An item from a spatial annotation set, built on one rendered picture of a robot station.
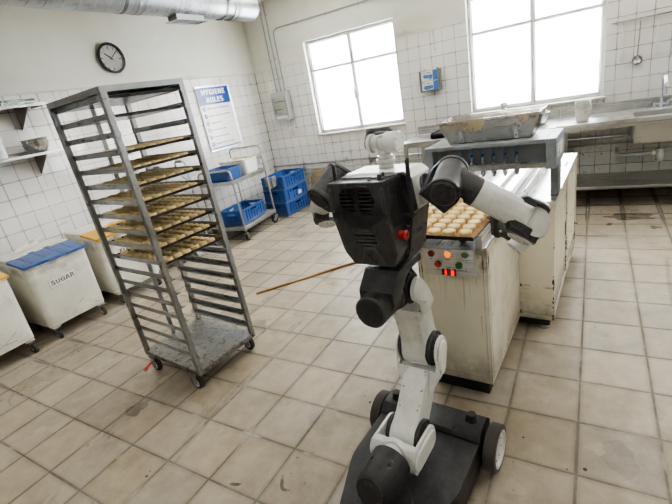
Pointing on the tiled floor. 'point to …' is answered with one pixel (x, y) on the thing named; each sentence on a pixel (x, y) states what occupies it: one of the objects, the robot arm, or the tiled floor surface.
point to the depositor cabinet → (528, 268)
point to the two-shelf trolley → (242, 198)
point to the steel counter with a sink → (656, 124)
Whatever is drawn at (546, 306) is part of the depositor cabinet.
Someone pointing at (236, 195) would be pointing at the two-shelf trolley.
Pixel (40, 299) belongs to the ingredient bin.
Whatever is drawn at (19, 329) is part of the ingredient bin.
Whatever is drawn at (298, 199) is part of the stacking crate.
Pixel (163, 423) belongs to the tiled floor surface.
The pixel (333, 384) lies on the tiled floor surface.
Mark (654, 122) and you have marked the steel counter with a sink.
